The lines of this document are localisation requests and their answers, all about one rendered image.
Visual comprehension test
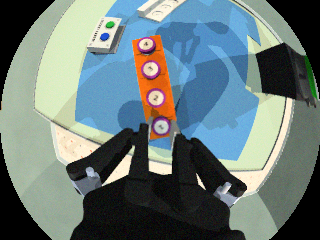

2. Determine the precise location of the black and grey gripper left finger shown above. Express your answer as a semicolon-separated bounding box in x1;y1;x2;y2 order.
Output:
66;116;153;211

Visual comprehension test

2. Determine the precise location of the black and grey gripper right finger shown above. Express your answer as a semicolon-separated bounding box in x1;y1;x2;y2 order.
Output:
169;120;247;214

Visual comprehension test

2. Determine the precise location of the orange tube rack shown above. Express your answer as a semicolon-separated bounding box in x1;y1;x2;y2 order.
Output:
132;35;176;123

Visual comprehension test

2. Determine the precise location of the blue flat mat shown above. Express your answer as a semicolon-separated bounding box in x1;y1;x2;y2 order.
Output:
75;0;261;161

